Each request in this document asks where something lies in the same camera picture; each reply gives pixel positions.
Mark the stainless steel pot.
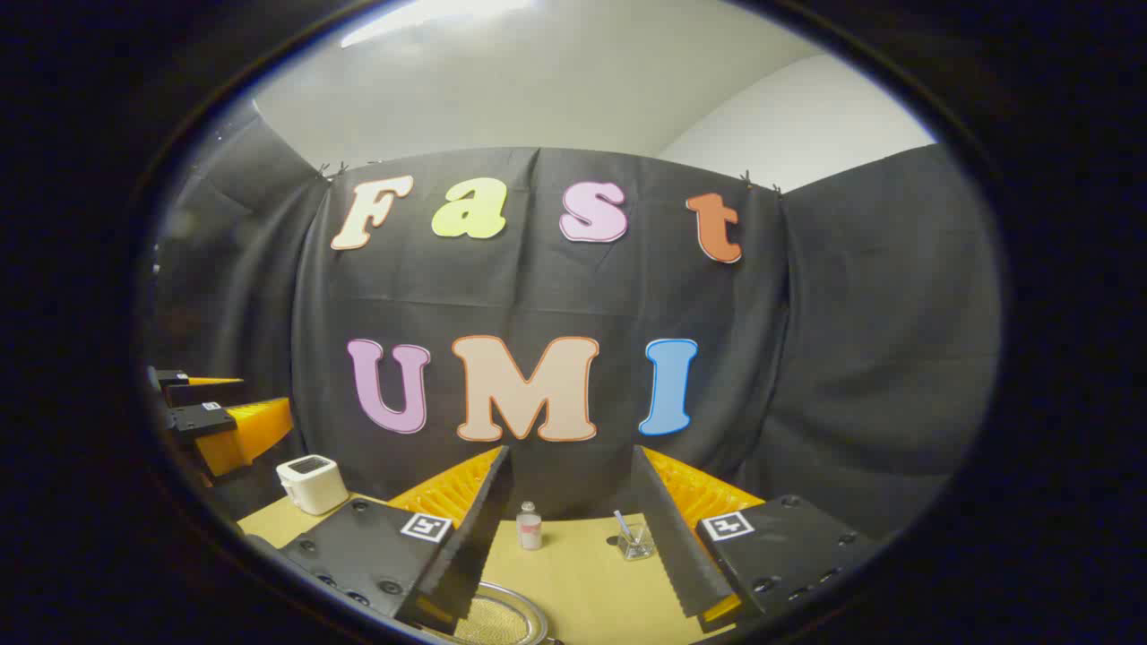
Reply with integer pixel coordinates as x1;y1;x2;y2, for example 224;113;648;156
448;580;552;645

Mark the white toaster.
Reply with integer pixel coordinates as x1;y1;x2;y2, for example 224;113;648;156
276;454;350;516

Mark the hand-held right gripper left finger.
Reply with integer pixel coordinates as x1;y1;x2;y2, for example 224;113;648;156
278;445;513;637

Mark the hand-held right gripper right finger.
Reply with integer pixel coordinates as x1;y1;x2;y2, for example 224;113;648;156
630;445;884;635

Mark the metal wire holder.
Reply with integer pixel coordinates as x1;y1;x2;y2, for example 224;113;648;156
617;524;657;562

